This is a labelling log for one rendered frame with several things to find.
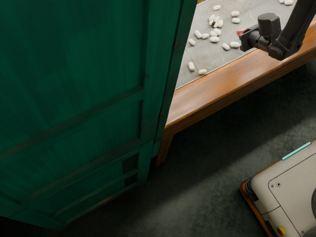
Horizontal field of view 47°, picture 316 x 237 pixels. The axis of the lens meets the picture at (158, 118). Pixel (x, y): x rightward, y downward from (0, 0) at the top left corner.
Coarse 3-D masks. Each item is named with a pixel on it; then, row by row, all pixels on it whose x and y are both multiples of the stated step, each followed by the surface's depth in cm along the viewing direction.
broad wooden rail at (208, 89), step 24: (312, 24) 151; (312, 48) 147; (216, 72) 141; (240, 72) 141; (264, 72) 142; (288, 72) 162; (192, 96) 136; (216, 96) 137; (240, 96) 153; (168, 120) 132; (192, 120) 145
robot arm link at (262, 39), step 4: (264, 36) 119; (268, 36) 117; (260, 40) 122; (264, 40) 120; (268, 40) 119; (260, 44) 122; (264, 44) 120; (268, 44) 119; (260, 48) 123; (264, 48) 121
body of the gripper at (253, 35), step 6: (252, 30) 127; (258, 30) 128; (240, 36) 126; (246, 36) 127; (252, 36) 125; (258, 36) 123; (246, 42) 128; (252, 42) 125; (246, 48) 129; (258, 48) 125
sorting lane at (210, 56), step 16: (208, 0) 155; (224, 0) 155; (240, 0) 156; (256, 0) 156; (272, 0) 157; (208, 16) 152; (224, 16) 152; (240, 16) 153; (256, 16) 154; (288, 16) 155; (192, 32) 149; (208, 32) 149; (224, 32) 150; (192, 48) 146; (208, 48) 147; (224, 48) 147; (256, 48) 148; (208, 64) 144; (224, 64) 144; (192, 80) 141
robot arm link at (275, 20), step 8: (264, 16) 117; (272, 16) 115; (264, 24) 116; (272, 24) 114; (280, 24) 115; (264, 32) 117; (272, 32) 115; (280, 32) 117; (272, 40) 116; (272, 48) 115; (272, 56) 116; (280, 56) 114
